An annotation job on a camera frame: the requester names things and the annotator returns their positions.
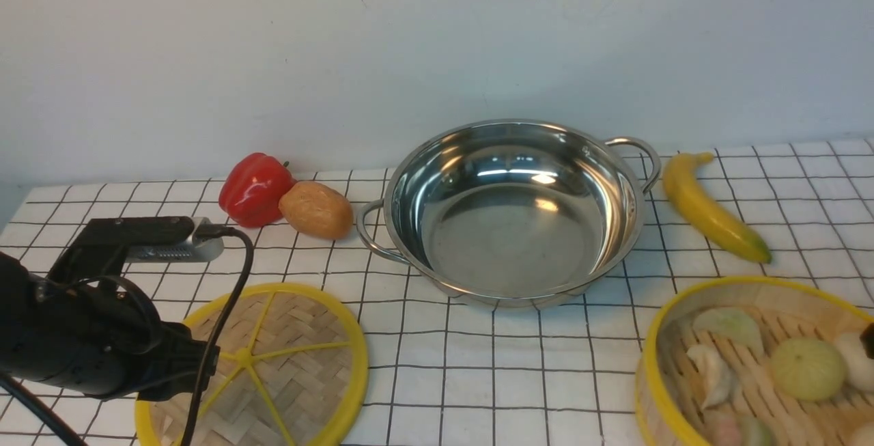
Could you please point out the pink green dumpling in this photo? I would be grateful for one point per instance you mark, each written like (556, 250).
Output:
(722, 428)

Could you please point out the yellow bamboo steamer basket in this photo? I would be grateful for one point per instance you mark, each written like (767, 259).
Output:
(670, 391)

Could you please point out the yellow bamboo steamer lid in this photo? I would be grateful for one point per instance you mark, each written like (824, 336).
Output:
(293, 370)

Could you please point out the pale green dumpling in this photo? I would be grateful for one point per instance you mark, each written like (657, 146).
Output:
(732, 323)

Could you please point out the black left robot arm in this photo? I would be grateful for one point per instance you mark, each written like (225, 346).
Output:
(101, 336)

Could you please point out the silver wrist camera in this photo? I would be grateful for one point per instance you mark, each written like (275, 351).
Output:
(105, 246)

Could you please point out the brown potato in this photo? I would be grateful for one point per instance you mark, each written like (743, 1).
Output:
(316, 210)

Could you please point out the red bell pepper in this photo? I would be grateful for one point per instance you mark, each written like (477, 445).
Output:
(252, 191)

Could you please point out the round green bun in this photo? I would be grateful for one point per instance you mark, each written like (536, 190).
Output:
(808, 369)

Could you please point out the stainless steel pot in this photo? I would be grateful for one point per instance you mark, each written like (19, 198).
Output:
(513, 213)

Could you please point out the white round bun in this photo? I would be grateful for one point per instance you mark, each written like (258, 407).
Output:
(858, 364)

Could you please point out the white grid tablecloth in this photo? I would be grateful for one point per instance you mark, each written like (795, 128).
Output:
(448, 374)

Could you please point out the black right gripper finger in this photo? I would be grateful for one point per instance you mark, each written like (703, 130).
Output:
(867, 340)

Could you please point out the yellow banana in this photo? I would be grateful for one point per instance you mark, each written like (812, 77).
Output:
(692, 202)

